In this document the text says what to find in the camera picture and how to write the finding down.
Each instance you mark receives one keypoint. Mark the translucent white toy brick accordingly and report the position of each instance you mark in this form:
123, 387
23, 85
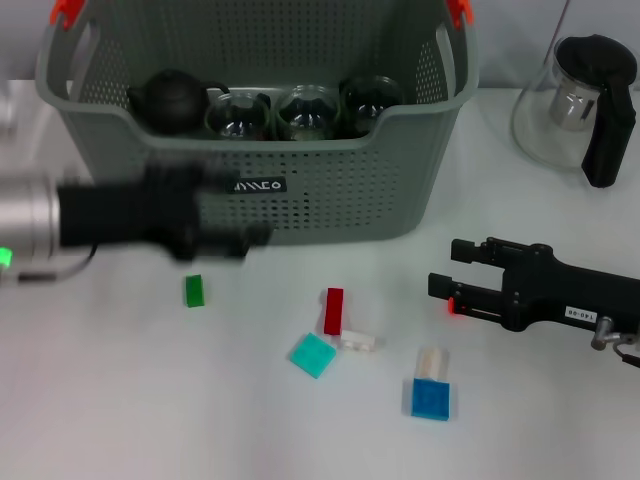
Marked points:
434, 362

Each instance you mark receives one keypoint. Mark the grey perforated plastic storage bin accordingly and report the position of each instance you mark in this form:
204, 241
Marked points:
325, 200

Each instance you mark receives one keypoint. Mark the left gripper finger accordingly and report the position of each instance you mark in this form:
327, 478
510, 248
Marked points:
217, 172
235, 240

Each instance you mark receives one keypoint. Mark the glass teacup with black sleeve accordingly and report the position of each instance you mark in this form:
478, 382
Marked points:
370, 102
235, 117
307, 112

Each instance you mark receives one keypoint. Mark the small red square brick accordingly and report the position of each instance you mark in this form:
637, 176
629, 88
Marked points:
451, 306

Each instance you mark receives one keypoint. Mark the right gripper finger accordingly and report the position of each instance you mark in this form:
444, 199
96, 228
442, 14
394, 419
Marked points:
480, 252
465, 300

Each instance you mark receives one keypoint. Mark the blue square toy brick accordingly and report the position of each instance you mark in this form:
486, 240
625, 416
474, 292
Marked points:
431, 398

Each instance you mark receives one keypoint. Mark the long green toy brick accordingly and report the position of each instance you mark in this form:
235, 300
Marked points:
193, 291

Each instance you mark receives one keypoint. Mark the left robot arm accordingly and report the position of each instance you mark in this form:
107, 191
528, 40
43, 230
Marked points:
25, 220

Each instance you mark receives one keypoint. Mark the black clay teapot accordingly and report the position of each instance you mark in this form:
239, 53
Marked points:
170, 100

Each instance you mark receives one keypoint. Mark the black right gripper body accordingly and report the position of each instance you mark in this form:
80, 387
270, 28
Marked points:
550, 295

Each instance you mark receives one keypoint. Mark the long dark red toy brick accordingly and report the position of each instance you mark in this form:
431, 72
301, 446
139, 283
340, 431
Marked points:
334, 310

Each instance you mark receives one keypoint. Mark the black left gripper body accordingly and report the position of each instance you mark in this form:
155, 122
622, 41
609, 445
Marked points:
125, 215

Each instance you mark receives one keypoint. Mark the teal square brick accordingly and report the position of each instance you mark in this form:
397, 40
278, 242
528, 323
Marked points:
312, 355

